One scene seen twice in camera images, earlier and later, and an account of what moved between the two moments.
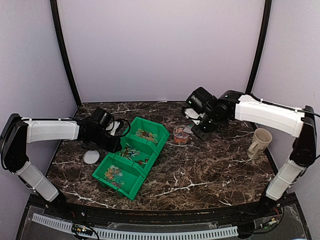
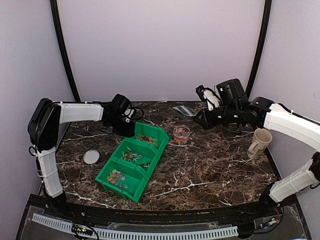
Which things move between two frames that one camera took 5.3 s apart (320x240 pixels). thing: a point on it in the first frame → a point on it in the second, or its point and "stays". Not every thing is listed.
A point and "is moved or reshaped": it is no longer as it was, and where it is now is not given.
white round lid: [91, 156] stays
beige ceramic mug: [261, 137] stays
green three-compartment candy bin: [123, 171] is moved or reshaped
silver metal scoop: [187, 130] → [185, 112]
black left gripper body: [99, 139] → [119, 127]
